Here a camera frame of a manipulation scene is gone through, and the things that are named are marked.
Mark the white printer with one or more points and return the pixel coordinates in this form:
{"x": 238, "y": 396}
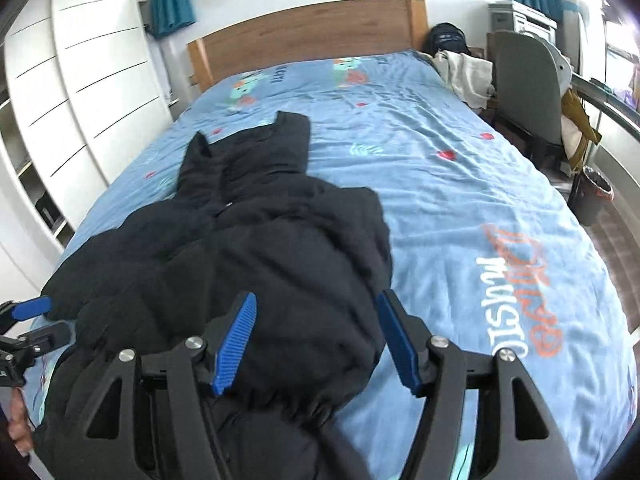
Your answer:
{"x": 517, "y": 17}

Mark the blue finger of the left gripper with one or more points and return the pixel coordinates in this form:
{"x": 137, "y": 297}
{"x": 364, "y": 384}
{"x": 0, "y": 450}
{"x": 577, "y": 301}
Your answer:
{"x": 12, "y": 313}
{"x": 48, "y": 338}

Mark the wooden headboard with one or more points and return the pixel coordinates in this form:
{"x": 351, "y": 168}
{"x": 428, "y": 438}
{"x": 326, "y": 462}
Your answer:
{"x": 324, "y": 30}

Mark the white cloth pile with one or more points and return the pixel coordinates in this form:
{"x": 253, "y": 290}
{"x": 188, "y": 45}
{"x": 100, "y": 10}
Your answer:
{"x": 469, "y": 78}

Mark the black backpack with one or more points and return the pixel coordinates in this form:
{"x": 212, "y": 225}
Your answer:
{"x": 446, "y": 37}

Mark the blue printed bed sheet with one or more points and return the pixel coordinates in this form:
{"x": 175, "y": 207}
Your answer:
{"x": 535, "y": 374}

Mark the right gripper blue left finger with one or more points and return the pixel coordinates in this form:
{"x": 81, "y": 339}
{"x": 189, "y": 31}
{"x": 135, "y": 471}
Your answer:
{"x": 226, "y": 339}

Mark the white desk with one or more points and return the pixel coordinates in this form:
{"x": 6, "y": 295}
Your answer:
{"x": 617, "y": 155}

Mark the mustard yellow garment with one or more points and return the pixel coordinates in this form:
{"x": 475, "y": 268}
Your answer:
{"x": 576, "y": 132}

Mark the black puffer jacket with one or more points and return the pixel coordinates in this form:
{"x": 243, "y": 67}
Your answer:
{"x": 246, "y": 217}

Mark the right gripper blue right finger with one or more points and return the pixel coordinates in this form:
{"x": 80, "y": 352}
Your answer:
{"x": 407, "y": 338}

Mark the white wardrobe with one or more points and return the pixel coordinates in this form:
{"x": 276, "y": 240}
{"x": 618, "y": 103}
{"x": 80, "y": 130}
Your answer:
{"x": 85, "y": 96}

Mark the person's left hand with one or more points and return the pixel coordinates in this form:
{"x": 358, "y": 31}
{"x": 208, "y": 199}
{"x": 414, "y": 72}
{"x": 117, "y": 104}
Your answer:
{"x": 19, "y": 428}

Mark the grey office chair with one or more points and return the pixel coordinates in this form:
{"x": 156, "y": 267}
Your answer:
{"x": 531, "y": 76}

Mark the black waste bin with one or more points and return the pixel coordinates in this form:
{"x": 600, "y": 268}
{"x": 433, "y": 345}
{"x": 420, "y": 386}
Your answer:
{"x": 590, "y": 193}

